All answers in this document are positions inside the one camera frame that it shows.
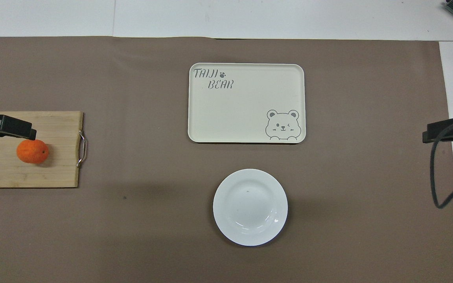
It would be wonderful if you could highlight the wooden cutting board, metal handle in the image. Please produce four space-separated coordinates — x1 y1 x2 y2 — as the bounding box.
0 111 88 188

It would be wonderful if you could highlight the cream tray with bear print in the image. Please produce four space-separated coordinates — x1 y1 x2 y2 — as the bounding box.
188 62 306 144

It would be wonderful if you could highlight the white round plate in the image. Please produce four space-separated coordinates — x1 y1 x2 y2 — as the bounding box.
212 169 289 247

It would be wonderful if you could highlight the orange fruit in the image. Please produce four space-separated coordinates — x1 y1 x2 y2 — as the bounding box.
16 139 50 164

